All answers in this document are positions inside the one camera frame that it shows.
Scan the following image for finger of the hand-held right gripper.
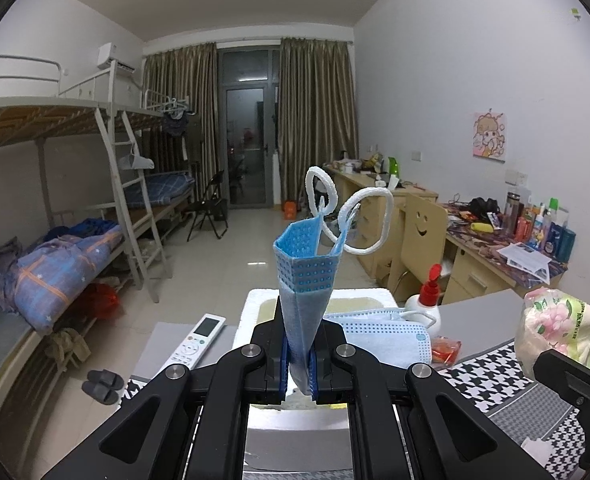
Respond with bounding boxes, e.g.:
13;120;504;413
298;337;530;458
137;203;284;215
532;349;590;471

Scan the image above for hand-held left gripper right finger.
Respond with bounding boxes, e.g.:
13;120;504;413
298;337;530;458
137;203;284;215
307;322;556;480

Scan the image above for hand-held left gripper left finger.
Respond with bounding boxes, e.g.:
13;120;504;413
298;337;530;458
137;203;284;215
40;322;293;480

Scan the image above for green yellow tissue pack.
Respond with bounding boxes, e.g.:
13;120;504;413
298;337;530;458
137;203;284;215
515;287;590;376

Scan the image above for white foam box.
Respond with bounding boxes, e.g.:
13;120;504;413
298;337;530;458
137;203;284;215
232;287;400;413

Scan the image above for blue white face mask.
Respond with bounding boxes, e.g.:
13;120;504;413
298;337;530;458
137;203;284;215
273;165;394;397
322;308;436;368

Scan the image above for houndstooth table cloth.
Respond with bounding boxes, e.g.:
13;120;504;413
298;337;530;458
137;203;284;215
125;335;590;480

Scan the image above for white remote control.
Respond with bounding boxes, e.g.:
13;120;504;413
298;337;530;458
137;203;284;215
167;313;226;368

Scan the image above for printed paper sheets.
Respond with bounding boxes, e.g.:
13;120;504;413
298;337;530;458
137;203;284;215
500;241;556;283

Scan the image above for red snack packet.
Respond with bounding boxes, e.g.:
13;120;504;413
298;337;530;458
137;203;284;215
431;336;463;365

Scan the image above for white red pump lotion bottle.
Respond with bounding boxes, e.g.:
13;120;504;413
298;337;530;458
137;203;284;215
405;263;443;338

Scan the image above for wooden desk with patterned cover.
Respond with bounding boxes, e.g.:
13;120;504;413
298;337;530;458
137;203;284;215
445;202;568;306

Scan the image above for row of toiletry bottles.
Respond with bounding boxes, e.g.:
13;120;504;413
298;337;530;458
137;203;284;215
505;191;578;261

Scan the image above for black slipper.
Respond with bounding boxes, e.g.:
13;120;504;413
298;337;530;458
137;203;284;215
81;380;120;406
87;369;124;390

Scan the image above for plain wooden desk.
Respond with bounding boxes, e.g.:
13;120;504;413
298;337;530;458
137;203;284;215
322;162;440;281

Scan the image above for black folding chair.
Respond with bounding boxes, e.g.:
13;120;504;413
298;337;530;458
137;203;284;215
187;170;230;242

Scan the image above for wooden chair with smile cutout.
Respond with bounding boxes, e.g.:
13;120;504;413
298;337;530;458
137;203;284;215
387;192;448;306

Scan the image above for red bag under bed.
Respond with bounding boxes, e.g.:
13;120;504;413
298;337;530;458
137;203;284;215
87;282;120;321

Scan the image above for olive cloth on floor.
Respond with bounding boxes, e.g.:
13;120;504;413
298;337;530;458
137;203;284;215
45;327;90;373

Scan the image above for blue checked mattress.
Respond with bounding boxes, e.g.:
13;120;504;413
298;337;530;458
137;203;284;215
125;170;196;208

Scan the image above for white bed ladder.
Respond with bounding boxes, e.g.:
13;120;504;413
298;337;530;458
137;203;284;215
95;107;173;303

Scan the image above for blue plaid quilt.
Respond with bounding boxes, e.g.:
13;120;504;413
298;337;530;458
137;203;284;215
15;225;126;333

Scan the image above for blue clothing on bed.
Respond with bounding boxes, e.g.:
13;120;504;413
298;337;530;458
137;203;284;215
70;218;116;236

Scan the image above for glass balcony door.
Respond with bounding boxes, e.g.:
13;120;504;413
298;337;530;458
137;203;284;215
217;47;282;208

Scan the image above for brown curtain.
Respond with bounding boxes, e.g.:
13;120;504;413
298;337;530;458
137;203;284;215
280;37;360;206
142;42;220;201

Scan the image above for dark hanging clothes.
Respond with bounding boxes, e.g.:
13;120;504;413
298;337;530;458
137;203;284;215
162;110;188;138

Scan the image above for white metal bunk bed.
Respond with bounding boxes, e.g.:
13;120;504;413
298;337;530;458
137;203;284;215
0;52;200;411

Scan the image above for white air conditioner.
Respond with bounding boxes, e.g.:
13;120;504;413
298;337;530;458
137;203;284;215
98;42;136;72

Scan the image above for cartoon wall poster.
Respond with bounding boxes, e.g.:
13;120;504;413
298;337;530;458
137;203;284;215
472;109;508;162

